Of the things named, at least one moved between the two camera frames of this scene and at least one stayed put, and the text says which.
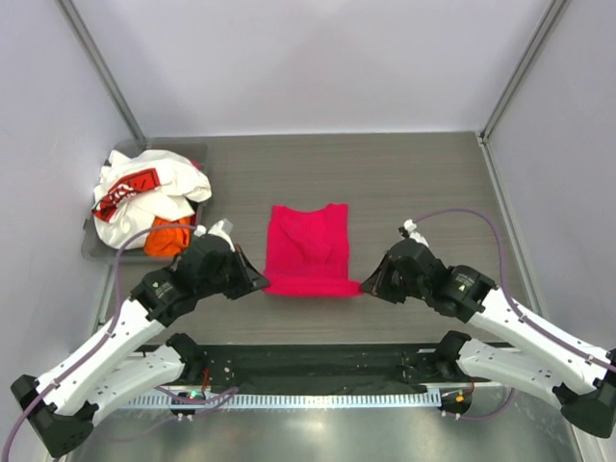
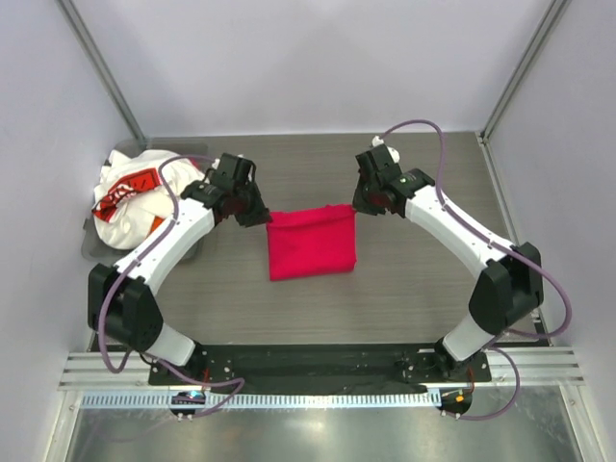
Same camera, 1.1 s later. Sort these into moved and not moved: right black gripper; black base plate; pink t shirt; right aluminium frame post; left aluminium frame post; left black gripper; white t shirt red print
Moved: right black gripper; pink t shirt; left black gripper
Not moved: right aluminium frame post; black base plate; left aluminium frame post; white t shirt red print
